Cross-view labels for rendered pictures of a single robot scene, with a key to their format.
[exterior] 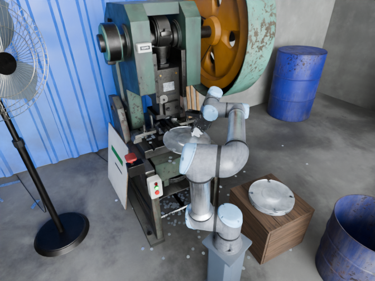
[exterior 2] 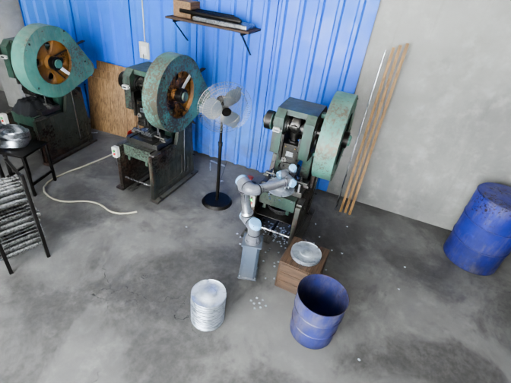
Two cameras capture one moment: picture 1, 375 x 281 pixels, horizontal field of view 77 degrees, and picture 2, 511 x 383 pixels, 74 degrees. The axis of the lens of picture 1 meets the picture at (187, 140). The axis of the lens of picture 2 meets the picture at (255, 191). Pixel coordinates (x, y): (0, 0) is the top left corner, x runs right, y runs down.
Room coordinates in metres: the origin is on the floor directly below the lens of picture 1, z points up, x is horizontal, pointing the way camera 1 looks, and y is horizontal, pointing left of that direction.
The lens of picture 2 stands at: (-0.92, -1.86, 2.61)
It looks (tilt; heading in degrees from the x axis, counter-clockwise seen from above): 34 degrees down; 46
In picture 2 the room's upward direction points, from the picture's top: 8 degrees clockwise
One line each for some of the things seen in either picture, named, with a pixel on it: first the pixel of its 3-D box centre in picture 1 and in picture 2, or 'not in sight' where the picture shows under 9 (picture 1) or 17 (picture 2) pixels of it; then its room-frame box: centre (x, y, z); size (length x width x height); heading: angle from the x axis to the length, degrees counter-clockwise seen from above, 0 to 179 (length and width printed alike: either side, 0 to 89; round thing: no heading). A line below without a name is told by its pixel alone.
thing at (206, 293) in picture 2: not in sight; (208, 292); (0.13, -0.38, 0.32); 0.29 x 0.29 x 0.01
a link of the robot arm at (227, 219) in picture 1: (227, 219); (254, 226); (0.74, -0.18, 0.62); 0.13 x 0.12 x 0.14; 79
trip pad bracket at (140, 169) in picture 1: (136, 174); not in sight; (1.09, 0.31, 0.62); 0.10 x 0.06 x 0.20; 118
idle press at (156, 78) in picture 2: not in sight; (168, 116); (0.95, 1.84, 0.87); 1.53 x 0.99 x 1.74; 26
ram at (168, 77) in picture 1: (166, 88); (290, 154); (1.40, 0.12, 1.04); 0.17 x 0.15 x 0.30; 28
